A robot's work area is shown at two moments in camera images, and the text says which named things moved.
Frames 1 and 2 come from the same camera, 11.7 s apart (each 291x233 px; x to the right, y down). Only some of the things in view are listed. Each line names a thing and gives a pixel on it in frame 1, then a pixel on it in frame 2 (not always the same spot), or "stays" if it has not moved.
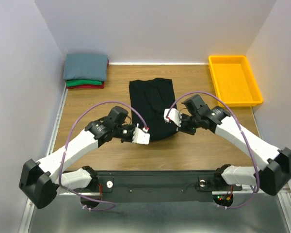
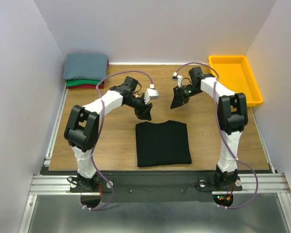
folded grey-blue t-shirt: x=86 y=67 stays
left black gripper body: x=128 y=135 → x=142 y=108
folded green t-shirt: x=72 y=82 stays
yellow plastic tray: x=234 y=81 stays
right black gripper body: x=186 y=124 → x=180 y=94
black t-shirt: x=149 y=99 → x=162 y=143
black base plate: x=158 y=186 stays
